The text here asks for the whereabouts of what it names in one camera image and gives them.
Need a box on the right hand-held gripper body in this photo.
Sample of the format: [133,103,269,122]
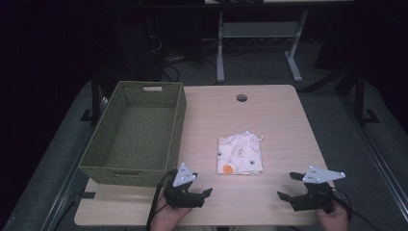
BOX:
[289,166,346,215]

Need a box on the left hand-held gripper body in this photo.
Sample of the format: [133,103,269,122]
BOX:
[163,162,206,210]

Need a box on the person's left hand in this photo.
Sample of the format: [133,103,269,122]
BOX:
[149,192,193,231]

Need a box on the person's right hand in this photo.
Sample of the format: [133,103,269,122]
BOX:
[315,200,351,231]

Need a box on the folded white patterned cloth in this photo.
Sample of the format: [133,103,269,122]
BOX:
[217,130,266,176]

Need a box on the green woven basket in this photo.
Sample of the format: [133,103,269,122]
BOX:
[78,80,188,189]

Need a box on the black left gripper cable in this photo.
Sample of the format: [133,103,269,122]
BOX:
[145,168,178,231]

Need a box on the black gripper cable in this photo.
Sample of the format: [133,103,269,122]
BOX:
[145,168,178,231]
[331,187,383,231]

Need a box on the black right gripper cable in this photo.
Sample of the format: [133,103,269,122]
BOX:
[331,187,383,231]

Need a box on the aluminium floor rail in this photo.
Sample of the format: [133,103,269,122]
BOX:
[340,94,408,223]
[39,95,109,231]

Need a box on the black table edge bracket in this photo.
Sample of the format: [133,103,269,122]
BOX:
[74,191,97,200]

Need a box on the black metal post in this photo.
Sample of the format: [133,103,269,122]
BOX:
[352,68,380,127]
[80,70,108,127]

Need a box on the tangle of black floor cables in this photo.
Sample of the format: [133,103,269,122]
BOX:
[145,17,219,83]

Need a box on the grey metal table frame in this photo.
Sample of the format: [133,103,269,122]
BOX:
[216,9,310,84]

